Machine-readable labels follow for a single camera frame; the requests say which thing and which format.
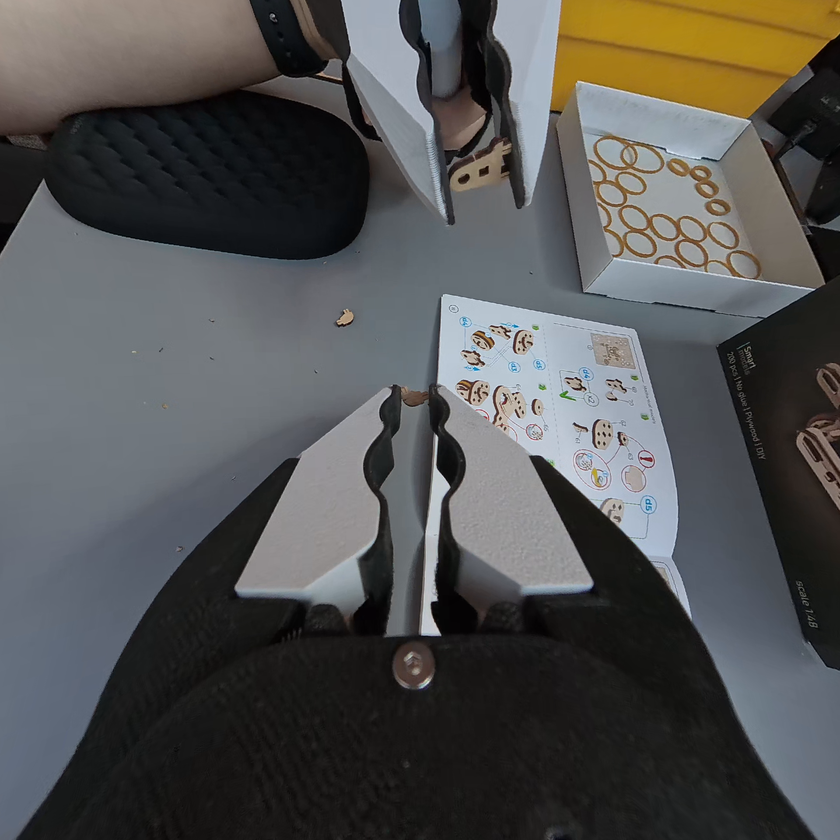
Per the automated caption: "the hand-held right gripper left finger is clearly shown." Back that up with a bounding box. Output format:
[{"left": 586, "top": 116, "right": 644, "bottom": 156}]
[{"left": 235, "top": 384, "right": 403, "bottom": 636}]

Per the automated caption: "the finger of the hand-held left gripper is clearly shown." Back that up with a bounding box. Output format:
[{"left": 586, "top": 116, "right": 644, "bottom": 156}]
[
  {"left": 459, "top": 0, "right": 563, "bottom": 211},
  {"left": 340, "top": 0, "right": 457, "bottom": 226}
]

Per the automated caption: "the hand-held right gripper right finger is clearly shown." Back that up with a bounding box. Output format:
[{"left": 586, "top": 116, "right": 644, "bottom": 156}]
[{"left": 428, "top": 384, "right": 596, "bottom": 636}]

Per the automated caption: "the slotted wooden model part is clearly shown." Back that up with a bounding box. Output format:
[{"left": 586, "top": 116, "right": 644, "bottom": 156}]
[{"left": 448, "top": 136, "right": 514, "bottom": 195}]

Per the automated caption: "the person's left forearm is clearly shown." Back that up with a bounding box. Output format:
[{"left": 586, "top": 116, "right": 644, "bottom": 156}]
[{"left": 0, "top": 0, "right": 283, "bottom": 135}]

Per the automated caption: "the grey desk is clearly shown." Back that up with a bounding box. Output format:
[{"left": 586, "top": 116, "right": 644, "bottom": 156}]
[{"left": 0, "top": 72, "right": 840, "bottom": 664}]

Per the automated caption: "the person's left hand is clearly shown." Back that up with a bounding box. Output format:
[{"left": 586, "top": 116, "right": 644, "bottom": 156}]
[{"left": 292, "top": 0, "right": 352, "bottom": 63}]

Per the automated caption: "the yellow plastic bin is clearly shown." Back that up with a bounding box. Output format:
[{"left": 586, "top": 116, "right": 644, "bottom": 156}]
[{"left": 550, "top": 0, "right": 840, "bottom": 119}]

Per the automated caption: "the white cardboard tray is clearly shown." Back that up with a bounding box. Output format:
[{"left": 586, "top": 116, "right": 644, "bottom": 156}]
[{"left": 556, "top": 80, "right": 826, "bottom": 319}]

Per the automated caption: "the white instruction booklet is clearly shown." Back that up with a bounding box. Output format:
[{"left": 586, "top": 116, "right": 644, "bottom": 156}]
[{"left": 420, "top": 294, "right": 693, "bottom": 637}]

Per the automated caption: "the black padded wrist rest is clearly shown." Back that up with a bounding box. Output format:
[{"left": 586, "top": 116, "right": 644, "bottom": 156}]
[{"left": 45, "top": 88, "right": 370, "bottom": 260}]

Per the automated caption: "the black model kit box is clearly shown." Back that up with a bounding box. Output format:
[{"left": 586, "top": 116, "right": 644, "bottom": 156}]
[{"left": 717, "top": 276, "right": 840, "bottom": 670}]

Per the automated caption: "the black watch strap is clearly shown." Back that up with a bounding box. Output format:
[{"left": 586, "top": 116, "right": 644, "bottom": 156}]
[{"left": 248, "top": 0, "right": 329, "bottom": 78}]

